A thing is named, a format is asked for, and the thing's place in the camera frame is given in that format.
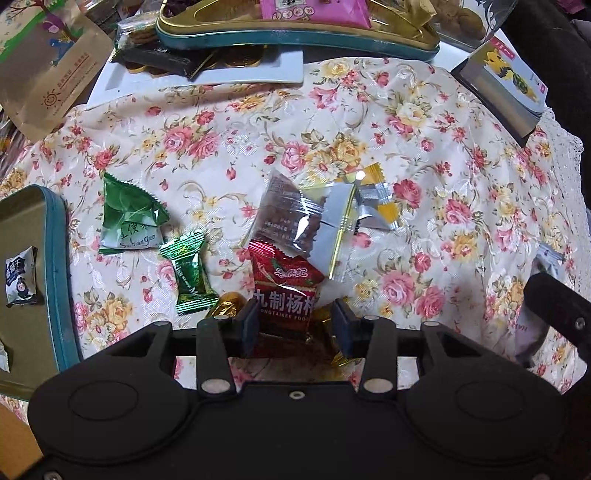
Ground black snack packet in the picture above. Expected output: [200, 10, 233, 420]
[110, 45, 219, 82]

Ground kraft paper bag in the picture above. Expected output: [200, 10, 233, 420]
[0, 0, 116, 140]

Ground green foil candy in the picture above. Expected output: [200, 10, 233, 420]
[159, 229, 221, 316]

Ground pink snack packet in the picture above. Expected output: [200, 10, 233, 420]
[259, 0, 373, 31]

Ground white lace cloth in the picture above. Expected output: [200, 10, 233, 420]
[538, 108, 583, 169]

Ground grey box with yellow print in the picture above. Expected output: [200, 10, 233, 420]
[450, 37, 551, 148]

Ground gold wrapped snack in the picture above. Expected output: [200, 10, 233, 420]
[368, 0, 435, 34]

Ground red snack packet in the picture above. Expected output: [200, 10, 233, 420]
[248, 240, 327, 343]

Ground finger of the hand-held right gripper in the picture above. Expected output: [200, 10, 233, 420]
[524, 272, 591, 365]

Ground floral tablecloth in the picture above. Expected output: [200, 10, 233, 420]
[0, 56, 583, 416]

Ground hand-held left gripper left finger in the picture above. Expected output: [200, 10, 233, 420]
[99, 299, 260, 401]

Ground yellow silver candy packet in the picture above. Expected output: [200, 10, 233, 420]
[341, 164, 402, 230]

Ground teal gold tin box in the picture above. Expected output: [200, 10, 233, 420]
[154, 0, 442, 64]

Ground small white black packet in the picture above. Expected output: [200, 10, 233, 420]
[4, 246, 40, 308]

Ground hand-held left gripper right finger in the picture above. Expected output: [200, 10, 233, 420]
[331, 299, 499, 402]

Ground gold foil candy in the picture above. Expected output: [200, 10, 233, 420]
[310, 305, 366, 368]
[207, 293, 248, 320]

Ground green white triangular packet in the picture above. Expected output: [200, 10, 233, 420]
[98, 173, 171, 255]

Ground clear silver packet gold strip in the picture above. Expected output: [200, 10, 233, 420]
[318, 182, 366, 280]

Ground white tray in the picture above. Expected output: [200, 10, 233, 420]
[87, 50, 305, 108]

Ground clear bag of cookies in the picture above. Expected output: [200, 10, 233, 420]
[433, 0, 500, 52]

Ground teal gold tin lid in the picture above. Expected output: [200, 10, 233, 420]
[0, 185, 85, 400]

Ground clear cookie packet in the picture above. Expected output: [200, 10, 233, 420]
[115, 18, 163, 49]

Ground clear packet with brown snack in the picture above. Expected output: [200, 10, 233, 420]
[240, 168, 334, 265]

